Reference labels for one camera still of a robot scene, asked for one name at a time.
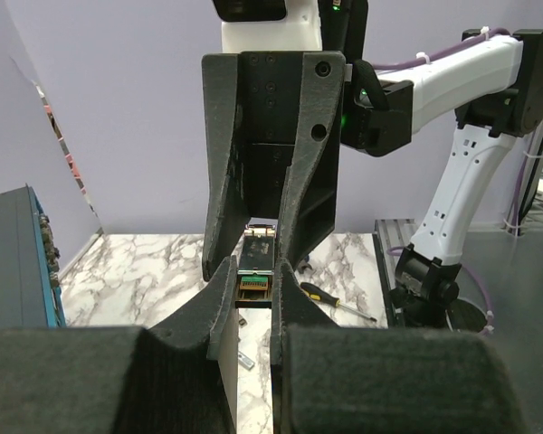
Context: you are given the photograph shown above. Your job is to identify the dark grey network switch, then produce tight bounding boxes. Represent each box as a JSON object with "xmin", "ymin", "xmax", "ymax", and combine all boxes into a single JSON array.
[{"xmin": 0, "ymin": 185, "xmax": 66, "ymax": 328}]

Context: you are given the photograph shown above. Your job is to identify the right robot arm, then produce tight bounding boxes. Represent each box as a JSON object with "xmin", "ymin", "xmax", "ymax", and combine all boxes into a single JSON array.
[{"xmin": 202, "ymin": 1, "xmax": 543, "ymax": 327}]

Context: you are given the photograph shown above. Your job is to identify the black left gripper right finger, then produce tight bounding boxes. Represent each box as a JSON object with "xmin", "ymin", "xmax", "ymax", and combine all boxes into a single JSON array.
[{"xmin": 270, "ymin": 260, "xmax": 529, "ymax": 433}]

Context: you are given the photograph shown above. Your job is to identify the silver SFP transceiver plug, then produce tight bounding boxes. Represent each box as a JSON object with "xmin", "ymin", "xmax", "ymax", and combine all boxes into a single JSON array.
[{"xmin": 235, "ymin": 224, "xmax": 276, "ymax": 308}]

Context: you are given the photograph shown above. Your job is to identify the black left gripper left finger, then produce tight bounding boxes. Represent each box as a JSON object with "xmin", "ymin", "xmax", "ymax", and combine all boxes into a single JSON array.
[{"xmin": 0, "ymin": 258, "xmax": 238, "ymax": 433}]

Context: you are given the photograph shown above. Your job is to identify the black yellow screwdriver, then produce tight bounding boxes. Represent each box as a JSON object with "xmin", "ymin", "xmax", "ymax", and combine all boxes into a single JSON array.
[{"xmin": 300, "ymin": 282, "xmax": 377, "ymax": 323}]

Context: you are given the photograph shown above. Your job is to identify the blue handled pliers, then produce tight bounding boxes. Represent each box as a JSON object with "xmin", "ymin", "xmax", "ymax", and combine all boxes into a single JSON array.
[{"xmin": 297, "ymin": 260, "xmax": 311, "ymax": 274}]

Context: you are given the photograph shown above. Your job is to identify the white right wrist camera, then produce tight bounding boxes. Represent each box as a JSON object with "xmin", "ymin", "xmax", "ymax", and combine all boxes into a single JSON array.
[{"xmin": 213, "ymin": 0, "xmax": 322, "ymax": 53}]

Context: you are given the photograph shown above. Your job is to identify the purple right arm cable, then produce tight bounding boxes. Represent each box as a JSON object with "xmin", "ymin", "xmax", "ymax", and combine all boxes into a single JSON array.
[{"xmin": 370, "ymin": 26, "xmax": 512, "ymax": 71}]

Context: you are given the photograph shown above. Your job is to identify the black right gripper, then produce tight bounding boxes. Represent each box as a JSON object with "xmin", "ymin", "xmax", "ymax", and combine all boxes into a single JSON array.
[{"xmin": 202, "ymin": 52, "xmax": 346, "ymax": 281}]

